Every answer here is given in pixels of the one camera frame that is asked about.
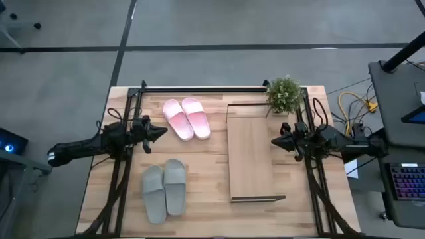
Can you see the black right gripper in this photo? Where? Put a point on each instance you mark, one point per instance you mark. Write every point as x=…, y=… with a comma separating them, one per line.
x=300, y=139

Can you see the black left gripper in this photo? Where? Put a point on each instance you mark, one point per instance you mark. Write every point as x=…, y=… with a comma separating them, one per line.
x=139, y=131

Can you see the pink rubber slide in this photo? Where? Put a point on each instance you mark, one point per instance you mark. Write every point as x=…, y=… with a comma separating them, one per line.
x=199, y=123
x=179, y=124

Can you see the grey rubber slide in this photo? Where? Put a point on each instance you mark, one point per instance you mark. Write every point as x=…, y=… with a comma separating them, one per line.
x=154, y=199
x=175, y=192

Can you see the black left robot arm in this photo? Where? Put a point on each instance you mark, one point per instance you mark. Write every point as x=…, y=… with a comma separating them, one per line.
x=83, y=147

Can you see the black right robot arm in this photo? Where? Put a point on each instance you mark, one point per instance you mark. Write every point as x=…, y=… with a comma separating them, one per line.
x=348, y=146

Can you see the wooden shoe shelf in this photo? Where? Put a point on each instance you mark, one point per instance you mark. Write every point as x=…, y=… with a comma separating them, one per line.
x=249, y=156

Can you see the small green potted plant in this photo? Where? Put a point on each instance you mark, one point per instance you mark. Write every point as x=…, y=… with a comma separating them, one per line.
x=284, y=94

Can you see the white paper sheet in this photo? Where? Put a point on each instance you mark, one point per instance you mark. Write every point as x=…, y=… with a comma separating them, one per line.
x=352, y=169

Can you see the grey desk with pole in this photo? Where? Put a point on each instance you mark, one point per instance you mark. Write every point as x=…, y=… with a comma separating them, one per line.
x=395, y=99

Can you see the black desk caster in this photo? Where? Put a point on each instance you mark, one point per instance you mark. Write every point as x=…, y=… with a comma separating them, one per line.
x=384, y=215

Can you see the backlit computer keyboard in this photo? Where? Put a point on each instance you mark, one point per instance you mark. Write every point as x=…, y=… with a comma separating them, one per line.
x=410, y=182

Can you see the blue screen tablet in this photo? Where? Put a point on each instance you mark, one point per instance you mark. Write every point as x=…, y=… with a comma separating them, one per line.
x=416, y=117

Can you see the grey side bench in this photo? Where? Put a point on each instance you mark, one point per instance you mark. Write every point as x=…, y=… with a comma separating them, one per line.
x=20, y=159

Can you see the black computer with blue light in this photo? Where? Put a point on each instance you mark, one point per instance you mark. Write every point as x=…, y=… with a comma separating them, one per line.
x=15, y=141

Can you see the grey desk with keyboard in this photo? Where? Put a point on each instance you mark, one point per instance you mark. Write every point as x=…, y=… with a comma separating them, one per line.
x=408, y=212

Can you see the black pole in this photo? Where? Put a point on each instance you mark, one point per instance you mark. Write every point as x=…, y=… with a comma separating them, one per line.
x=401, y=53

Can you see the grey office chair base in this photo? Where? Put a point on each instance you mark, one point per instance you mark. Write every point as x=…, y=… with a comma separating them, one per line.
x=16, y=23

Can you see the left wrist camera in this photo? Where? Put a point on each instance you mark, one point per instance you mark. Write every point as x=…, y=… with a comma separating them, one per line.
x=147, y=146

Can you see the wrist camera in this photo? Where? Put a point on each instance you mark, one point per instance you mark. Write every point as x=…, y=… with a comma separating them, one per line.
x=147, y=146
x=299, y=155

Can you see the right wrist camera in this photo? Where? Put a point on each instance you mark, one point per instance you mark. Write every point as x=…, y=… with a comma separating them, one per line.
x=299, y=155

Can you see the black aluminium table frame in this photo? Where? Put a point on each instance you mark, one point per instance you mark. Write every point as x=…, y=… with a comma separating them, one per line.
x=199, y=89

